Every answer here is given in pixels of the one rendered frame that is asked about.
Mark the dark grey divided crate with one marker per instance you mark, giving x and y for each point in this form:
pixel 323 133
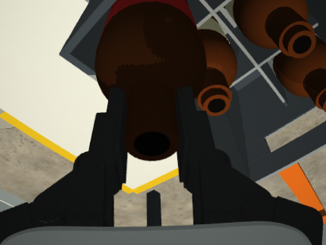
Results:
pixel 255 113

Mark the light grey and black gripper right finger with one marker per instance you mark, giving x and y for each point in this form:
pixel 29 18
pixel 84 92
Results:
pixel 224 194

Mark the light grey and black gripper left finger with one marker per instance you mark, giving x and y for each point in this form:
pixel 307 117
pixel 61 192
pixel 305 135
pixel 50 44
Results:
pixel 79 198

